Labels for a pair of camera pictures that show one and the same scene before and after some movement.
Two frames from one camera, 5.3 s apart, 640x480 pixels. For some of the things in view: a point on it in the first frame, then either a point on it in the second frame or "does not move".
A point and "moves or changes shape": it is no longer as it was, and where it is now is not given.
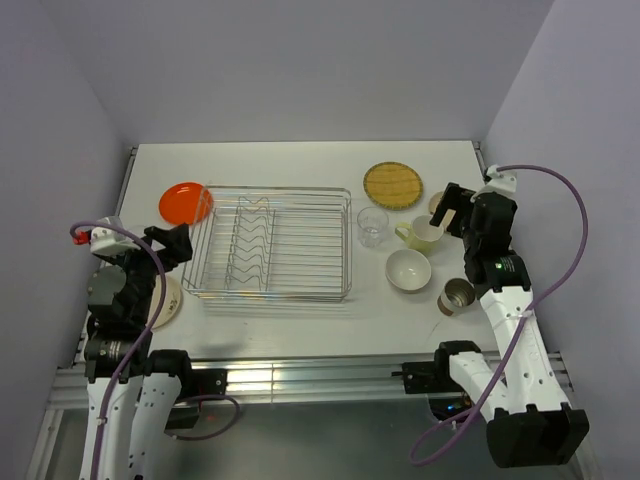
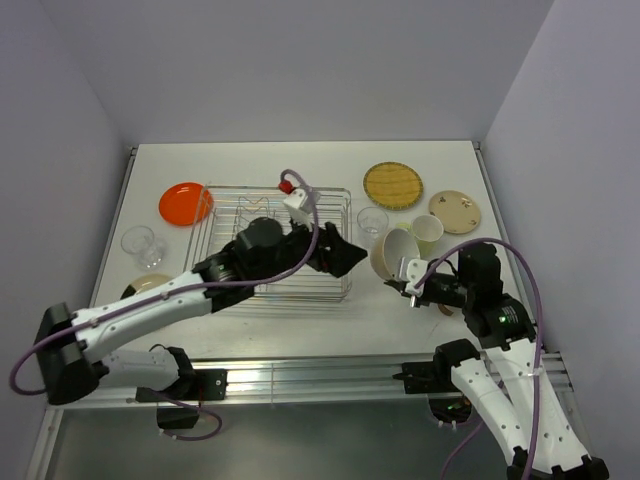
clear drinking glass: [371, 224] does not move
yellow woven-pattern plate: [393, 185] does not move
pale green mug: [421, 235] does not move
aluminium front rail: [377, 380] does not move
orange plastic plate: [186, 202] does not move
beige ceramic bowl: [408, 269] moves or changes shape
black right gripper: [456, 198] to [400, 285]
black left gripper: [175, 243] to [344, 255]
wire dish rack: [272, 243] does not move
